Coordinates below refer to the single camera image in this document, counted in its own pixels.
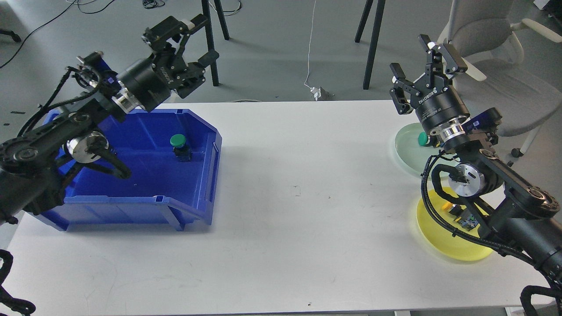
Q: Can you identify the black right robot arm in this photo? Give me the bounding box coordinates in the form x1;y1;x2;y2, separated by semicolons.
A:
389;34;562;316

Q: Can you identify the black stand leg right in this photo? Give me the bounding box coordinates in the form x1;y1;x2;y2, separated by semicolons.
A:
354;0;386;90

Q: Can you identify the yellow button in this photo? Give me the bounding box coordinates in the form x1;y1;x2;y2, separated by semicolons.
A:
441;202;479;231

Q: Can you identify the yellow plate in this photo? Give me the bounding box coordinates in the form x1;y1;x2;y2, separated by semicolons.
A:
416;190;493;262

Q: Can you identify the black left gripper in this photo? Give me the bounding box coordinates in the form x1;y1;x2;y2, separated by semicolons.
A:
118;14;220;112

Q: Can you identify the white cable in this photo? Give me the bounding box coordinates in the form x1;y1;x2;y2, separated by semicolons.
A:
304;0;317;89

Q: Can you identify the black stand leg left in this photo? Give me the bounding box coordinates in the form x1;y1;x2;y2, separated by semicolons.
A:
201;0;231;87

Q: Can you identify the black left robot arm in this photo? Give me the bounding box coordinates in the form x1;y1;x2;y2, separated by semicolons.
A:
1;14;219;225

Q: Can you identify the blue plastic bin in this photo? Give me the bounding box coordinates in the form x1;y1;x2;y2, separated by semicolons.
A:
36;109;222;231

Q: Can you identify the white power adapter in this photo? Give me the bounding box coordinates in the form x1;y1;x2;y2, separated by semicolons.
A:
310;86;331;101

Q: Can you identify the grey office chair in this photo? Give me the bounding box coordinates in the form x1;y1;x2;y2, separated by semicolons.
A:
438;0;561;158

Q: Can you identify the black stand leg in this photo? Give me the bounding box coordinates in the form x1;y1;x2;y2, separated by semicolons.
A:
354;0;386;90
201;0;231;87

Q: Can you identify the light green plate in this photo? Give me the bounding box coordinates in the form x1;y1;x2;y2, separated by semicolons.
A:
394;123;441;178

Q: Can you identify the black floor cable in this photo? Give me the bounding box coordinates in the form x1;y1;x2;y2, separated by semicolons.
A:
0;0;117;71

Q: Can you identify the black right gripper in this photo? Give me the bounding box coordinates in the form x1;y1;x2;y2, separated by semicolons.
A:
389;34;470;135

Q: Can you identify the green button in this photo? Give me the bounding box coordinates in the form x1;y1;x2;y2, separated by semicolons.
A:
417;132;441;148
170;133;191;162

